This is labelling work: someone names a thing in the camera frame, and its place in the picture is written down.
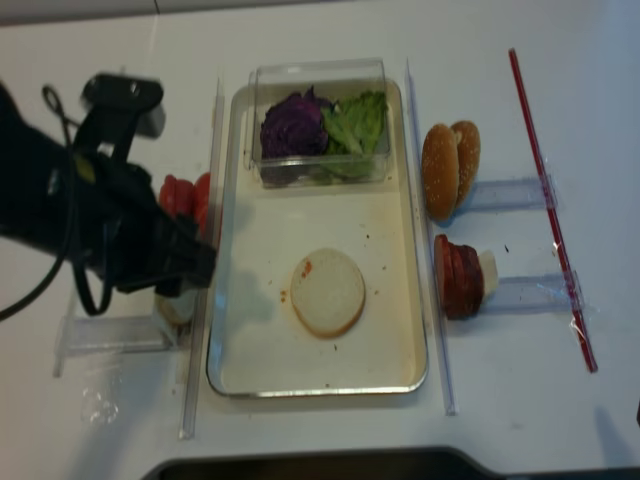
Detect white bread slice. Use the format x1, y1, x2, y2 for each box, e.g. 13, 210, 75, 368
289, 248, 366, 338

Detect stack of bread slices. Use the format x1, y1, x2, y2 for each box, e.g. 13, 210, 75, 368
155, 290, 198, 328

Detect clear acrylic divider right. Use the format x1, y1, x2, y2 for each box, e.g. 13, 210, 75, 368
404, 59, 459, 417

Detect clear acrylic divider left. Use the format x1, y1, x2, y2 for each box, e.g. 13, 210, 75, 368
178, 76, 225, 441

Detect clear acrylic rail lower left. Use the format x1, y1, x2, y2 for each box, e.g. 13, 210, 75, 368
53, 316, 178, 378

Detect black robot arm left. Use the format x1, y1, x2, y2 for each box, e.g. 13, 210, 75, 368
1, 74, 216, 298

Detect green lettuce leaf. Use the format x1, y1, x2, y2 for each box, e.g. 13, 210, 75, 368
321, 90, 386, 180

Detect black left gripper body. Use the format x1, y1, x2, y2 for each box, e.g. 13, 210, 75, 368
70, 154, 172, 293

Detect tomato slices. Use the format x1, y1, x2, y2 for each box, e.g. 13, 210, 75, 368
158, 172, 211, 235

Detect clear plastic salad container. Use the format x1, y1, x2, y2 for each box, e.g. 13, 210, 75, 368
246, 58, 391, 189

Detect metal baking tray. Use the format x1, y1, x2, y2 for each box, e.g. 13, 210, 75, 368
206, 83, 429, 398

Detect black cable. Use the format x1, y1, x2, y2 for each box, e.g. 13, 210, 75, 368
0, 84, 114, 321

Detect clear acrylic rail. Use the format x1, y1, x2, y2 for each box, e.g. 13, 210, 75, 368
480, 272, 584, 315
462, 176, 557, 212
53, 316, 178, 378

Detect dark base edge bottom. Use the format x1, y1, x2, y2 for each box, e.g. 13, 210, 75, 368
145, 449, 501, 479

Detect clear acrylic rail upper right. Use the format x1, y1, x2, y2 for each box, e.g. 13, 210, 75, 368
462, 176, 557, 212

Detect plain bun half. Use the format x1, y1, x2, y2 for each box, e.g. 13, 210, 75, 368
421, 123, 459, 222

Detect sesame bun top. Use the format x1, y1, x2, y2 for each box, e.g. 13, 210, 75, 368
451, 120, 481, 207

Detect clear acrylic rail lower right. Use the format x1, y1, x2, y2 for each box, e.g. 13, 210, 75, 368
480, 272, 584, 315

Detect purple cabbage leaf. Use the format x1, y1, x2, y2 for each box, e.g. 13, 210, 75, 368
260, 87, 332, 159

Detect clear acrylic divider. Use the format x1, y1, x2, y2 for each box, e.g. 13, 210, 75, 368
178, 76, 225, 441
404, 59, 459, 417

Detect stack of meat patty slices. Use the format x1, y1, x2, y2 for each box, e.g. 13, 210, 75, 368
434, 234, 484, 320

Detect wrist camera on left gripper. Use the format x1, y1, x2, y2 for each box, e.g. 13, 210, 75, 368
74, 73, 166, 155

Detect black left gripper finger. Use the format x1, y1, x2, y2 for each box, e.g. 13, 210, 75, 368
164, 215, 217, 290

